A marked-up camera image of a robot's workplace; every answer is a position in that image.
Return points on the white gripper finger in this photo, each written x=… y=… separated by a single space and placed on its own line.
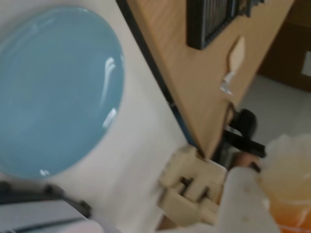
x=243 y=206

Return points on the black grille frame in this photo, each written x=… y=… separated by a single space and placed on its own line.
x=209 y=24

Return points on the grey circular toy track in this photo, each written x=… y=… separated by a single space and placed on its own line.
x=24 y=194

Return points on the round blue dish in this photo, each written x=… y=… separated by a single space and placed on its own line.
x=60 y=92

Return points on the beige tag with white clip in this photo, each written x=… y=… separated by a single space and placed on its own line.
x=236 y=55

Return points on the brown cardboard box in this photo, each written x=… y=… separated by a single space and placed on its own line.
x=286 y=53

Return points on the beige printed plastic part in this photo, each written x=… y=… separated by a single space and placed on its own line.
x=184 y=170

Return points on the black metal bar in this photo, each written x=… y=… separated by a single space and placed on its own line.
x=252 y=145

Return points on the orange shrimp toy sushi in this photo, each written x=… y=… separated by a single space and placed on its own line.
x=291 y=194

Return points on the light wooden board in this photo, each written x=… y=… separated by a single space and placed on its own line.
x=194 y=85

